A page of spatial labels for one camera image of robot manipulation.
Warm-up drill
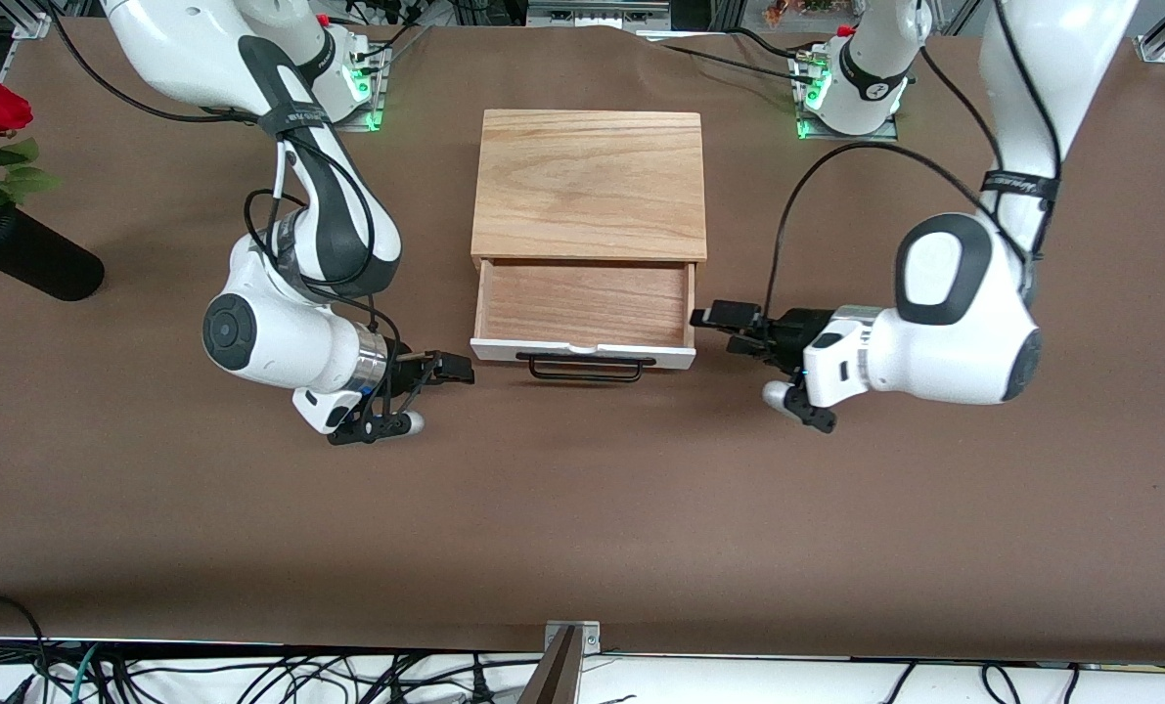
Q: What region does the black metal drawer handle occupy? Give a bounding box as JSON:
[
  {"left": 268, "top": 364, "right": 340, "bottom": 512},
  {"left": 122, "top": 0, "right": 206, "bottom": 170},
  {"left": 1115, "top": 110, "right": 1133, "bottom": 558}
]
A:
[{"left": 516, "top": 353, "right": 657, "bottom": 383}]

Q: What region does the wooden drawer white front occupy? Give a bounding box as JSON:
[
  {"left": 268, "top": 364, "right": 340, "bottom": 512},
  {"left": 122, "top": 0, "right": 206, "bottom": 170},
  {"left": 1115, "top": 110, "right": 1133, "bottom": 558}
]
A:
[{"left": 470, "top": 258, "right": 697, "bottom": 371}]

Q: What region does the light wooden drawer cabinet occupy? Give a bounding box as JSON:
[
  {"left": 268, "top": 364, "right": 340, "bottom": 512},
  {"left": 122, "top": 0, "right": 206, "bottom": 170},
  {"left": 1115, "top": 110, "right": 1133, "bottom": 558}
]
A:
[{"left": 470, "top": 109, "right": 709, "bottom": 280}]

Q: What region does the brown table cover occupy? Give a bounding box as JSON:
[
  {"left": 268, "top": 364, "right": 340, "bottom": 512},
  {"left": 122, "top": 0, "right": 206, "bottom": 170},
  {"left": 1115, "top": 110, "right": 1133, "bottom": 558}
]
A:
[{"left": 0, "top": 17, "right": 1165, "bottom": 663}]

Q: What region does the black cylindrical vase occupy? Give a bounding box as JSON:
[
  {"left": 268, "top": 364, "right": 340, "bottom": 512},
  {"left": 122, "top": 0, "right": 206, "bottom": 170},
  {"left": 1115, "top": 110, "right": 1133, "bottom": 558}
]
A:
[{"left": 0, "top": 202, "right": 107, "bottom": 303}]

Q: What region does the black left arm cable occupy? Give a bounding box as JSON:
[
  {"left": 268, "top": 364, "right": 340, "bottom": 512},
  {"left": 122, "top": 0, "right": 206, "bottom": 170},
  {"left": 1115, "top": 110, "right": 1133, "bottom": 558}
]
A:
[{"left": 764, "top": 0, "right": 1064, "bottom": 333}]

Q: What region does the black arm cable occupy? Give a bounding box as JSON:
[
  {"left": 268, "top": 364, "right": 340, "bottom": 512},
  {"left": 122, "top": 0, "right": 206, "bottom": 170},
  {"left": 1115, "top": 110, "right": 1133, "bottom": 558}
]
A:
[
  {"left": 42, "top": 0, "right": 409, "bottom": 421},
  {"left": 764, "top": 0, "right": 1064, "bottom": 333}
]

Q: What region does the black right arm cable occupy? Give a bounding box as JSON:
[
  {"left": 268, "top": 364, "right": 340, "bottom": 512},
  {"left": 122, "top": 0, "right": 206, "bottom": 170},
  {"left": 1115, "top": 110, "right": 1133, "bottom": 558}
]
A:
[{"left": 42, "top": 0, "right": 409, "bottom": 421}]

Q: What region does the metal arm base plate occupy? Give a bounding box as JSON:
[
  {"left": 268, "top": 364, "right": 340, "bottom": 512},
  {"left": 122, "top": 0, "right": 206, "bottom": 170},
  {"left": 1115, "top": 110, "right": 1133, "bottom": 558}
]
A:
[
  {"left": 333, "top": 44, "right": 388, "bottom": 132},
  {"left": 794, "top": 49, "right": 902, "bottom": 142}
]

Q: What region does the black cable on table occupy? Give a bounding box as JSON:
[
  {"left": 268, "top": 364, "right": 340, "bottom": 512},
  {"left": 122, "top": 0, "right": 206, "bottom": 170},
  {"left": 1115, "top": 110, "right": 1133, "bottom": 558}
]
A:
[{"left": 646, "top": 27, "right": 820, "bottom": 81}]

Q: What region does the metal edge bracket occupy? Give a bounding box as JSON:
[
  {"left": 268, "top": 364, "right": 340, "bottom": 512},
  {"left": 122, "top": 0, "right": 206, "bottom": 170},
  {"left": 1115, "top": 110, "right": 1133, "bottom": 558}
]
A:
[{"left": 543, "top": 619, "right": 603, "bottom": 657}]

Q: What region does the slanted brown metal post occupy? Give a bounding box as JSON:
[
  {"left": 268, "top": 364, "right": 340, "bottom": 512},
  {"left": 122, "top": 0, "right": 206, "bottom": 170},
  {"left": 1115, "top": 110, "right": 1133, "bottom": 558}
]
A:
[{"left": 517, "top": 626, "right": 583, "bottom": 704}]

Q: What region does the black cable tangle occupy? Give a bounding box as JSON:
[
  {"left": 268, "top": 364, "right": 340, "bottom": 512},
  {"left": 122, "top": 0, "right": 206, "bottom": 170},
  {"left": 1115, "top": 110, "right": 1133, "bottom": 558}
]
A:
[{"left": 15, "top": 650, "right": 544, "bottom": 704}]

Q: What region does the aluminium frame rail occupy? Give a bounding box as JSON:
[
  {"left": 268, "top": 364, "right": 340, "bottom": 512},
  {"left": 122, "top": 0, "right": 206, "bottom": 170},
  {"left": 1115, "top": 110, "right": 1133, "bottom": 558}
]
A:
[{"left": 526, "top": 0, "right": 672, "bottom": 31}]

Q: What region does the teal cable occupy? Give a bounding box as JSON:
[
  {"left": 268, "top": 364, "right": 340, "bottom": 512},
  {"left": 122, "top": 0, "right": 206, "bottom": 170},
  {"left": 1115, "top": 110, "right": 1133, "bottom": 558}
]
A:
[{"left": 66, "top": 643, "right": 102, "bottom": 704}]

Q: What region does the black looped cable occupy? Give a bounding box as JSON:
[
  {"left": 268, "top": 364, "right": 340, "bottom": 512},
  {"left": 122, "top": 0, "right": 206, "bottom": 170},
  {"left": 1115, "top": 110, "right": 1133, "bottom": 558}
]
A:
[{"left": 0, "top": 593, "right": 52, "bottom": 678}]

